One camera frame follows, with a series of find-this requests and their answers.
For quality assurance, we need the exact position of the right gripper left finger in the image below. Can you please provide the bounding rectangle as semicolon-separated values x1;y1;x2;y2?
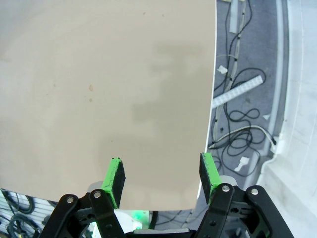
46;157;127;238

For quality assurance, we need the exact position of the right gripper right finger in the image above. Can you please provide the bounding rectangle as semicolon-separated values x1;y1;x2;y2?
197;152;295;238

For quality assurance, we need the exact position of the flat white tape piece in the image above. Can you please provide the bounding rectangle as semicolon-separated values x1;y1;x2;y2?
234;156;250;172

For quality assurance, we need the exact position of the white perforated strip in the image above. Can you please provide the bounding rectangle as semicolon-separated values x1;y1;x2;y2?
212;75;264;108

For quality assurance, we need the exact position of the large white table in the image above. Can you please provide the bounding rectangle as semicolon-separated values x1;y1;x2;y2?
256;0;317;238

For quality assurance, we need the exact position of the translucent tape strip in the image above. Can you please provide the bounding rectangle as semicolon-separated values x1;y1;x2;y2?
229;0;239;33

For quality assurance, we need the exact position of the thin white cable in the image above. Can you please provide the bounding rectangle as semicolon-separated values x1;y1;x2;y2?
210;125;277;149

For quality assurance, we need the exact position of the tangled black cable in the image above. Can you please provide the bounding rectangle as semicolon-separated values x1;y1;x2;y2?
209;0;268;178

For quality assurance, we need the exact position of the black cable bundle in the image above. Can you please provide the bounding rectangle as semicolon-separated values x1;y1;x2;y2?
0;189;50;238

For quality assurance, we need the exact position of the gray cable harness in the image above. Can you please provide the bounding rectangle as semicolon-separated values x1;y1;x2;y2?
210;0;252;149

